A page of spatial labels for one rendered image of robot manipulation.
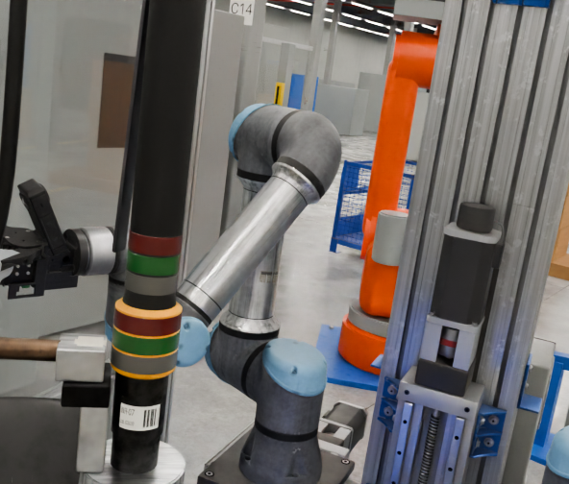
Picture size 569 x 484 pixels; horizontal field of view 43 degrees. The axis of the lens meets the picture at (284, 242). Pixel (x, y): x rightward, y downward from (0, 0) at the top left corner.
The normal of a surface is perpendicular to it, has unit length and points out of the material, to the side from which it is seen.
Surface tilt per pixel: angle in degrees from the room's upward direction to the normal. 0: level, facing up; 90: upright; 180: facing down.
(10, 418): 37
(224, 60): 90
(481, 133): 90
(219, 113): 90
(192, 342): 90
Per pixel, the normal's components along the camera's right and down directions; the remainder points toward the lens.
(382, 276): -0.13, 0.21
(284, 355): 0.22, -0.93
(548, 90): -0.40, 0.15
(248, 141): -0.75, 0.05
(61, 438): 0.41, -0.64
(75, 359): 0.20, 0.25
